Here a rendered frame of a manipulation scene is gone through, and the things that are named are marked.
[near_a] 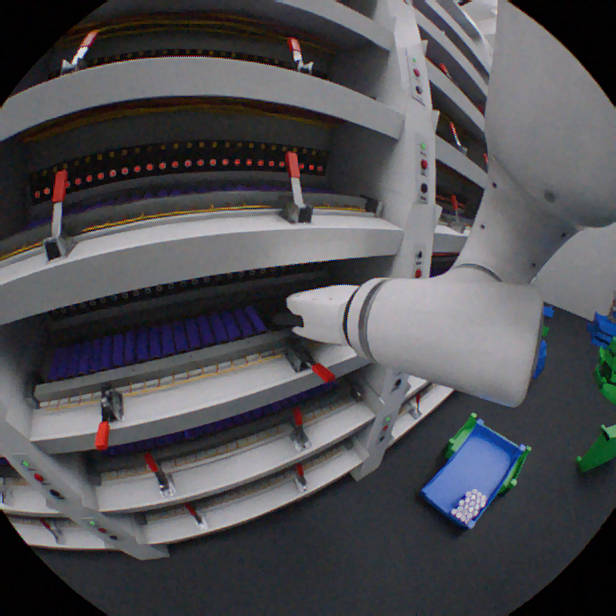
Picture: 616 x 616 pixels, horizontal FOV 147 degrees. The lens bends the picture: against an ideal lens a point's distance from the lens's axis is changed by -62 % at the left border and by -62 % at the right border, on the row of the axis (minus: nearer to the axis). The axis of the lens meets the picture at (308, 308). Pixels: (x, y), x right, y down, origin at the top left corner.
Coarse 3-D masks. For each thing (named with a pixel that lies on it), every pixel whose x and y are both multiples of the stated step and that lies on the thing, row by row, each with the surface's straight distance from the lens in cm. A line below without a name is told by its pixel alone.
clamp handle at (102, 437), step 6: (102, 402) 32; (108, 402) 32; (108, 408) 32; (108, 414) 31; (102, 420) 31; (108, 420) 30; (102, 426) 30; (108, 426) 30; (102, 432) 29; (108, 432) 29; (96, 438) 29; (102, 438) 28; (108, 438) 29; (96, 444) 28; (102, 444) 28
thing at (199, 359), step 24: (264, 336) 35; (288, 336) 35; (168, 360) 33; (192, 360) 32; (216, 360) 33; (264, 360) 33; (48, 384) 41; (72, 384) 37; (96, 384) 35; (120, 384) 35; (144, 384) 33; (48, 408) 40
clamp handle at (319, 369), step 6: (300, 348) 32; (300, 354) 33; (306, 354) 33; (306, 360) 32; (312, 360) 32; (312, 366) 30; (318, 366) 30; (318, 372) 29; (324, 372) 29; (330, 372) 29; (324, 378) 29; (330, 378) 28
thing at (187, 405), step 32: (224, 288) 42; (64, 320) 47; (32, 352) 47; (320, 352) 37; (352, 352) 39; (32, 384) 42; (192, 384) 33; (224, 384) 32; (256, 384) 32; (288, 384) 33; (320, 384) 39; (32, 416) 43; (64, 416) 39; (96, 416) 36; (128, 416) 33; (160, 416) 32; (192, 416) 32; (224, 416) 34; (64, 448) 41
